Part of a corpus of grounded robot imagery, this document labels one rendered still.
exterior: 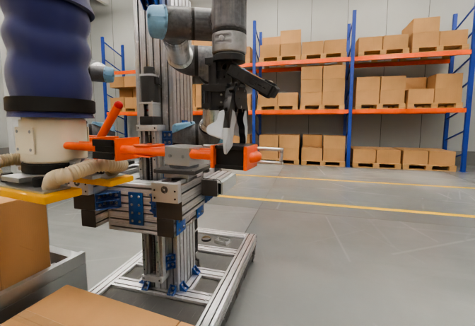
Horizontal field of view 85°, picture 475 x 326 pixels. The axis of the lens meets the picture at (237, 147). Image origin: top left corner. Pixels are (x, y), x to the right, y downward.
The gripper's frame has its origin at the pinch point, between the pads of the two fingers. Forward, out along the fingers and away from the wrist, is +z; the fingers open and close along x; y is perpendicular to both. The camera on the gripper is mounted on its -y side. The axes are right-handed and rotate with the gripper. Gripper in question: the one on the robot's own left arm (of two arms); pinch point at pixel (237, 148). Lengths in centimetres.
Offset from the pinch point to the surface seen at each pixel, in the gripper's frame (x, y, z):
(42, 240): -17, 102, 49
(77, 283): -29, 97, 75
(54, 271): -18, 97, 63
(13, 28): 10, 58, -29
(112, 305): -16, 59, 68
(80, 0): -2, 49, -39
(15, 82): 11, 59, -16
